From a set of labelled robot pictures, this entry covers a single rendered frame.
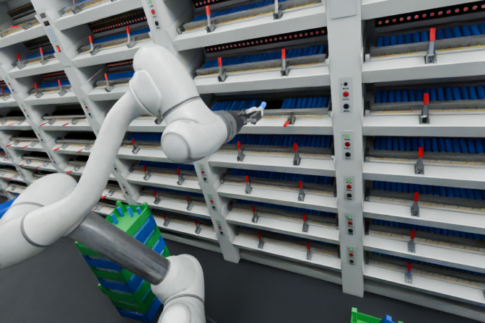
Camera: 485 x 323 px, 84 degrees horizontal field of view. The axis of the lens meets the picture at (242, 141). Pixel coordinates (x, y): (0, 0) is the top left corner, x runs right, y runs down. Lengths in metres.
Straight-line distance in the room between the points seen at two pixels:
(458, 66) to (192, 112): 0.73
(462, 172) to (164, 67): 0.97
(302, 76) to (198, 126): 0.50
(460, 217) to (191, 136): 1.00
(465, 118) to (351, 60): 0.38
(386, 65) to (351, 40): 0.13
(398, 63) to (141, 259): 1.07
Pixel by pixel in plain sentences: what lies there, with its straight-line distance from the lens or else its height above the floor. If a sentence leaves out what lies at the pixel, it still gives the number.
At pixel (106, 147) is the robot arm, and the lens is 0.71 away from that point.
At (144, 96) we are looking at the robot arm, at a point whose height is 1.23.
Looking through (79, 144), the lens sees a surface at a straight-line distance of 2.19.
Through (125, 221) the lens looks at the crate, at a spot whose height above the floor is 0.48.
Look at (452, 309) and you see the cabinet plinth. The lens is 1.65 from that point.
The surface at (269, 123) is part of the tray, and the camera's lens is 1.10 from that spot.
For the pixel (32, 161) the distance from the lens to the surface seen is 2.97.
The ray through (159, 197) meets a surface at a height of 0.38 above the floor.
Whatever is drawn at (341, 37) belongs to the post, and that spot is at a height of 1.22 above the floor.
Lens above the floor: 1.35
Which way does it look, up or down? 25 degrees down
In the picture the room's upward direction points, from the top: 12 degrees counter-clockwise
